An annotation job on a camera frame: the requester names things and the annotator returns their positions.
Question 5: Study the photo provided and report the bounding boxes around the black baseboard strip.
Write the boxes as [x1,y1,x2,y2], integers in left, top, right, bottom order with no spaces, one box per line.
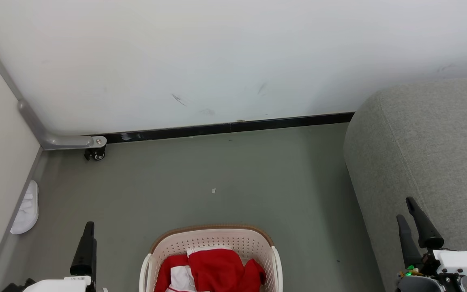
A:
[86,112,355,144]

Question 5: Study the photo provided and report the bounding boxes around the cream perforated laundry basket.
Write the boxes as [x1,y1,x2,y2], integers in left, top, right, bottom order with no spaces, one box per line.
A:
[139,224,283,292]

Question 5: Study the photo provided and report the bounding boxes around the grey metal frame leg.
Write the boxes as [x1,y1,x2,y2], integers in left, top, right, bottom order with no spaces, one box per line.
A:
[0,20,107,150]

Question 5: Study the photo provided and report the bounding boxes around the plain red garment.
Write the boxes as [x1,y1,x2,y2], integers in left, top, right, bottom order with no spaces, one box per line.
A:
[188,248,267,292]

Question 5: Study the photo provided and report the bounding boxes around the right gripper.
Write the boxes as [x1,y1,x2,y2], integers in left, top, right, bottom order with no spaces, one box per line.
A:
[396,197,467,292]

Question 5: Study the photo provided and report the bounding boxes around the white slipper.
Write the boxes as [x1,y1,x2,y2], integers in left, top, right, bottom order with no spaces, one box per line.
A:
[10,180,39,235]

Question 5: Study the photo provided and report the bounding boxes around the black caster wheel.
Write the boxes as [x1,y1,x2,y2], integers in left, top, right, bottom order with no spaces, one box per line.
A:
[84,147,106,161]

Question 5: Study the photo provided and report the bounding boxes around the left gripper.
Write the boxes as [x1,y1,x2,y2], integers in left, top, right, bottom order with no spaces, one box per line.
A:
[2,221,108,292]

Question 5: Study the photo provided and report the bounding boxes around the red garment with lettering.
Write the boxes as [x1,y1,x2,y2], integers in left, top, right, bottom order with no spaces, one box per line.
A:
[154,255,197,292]

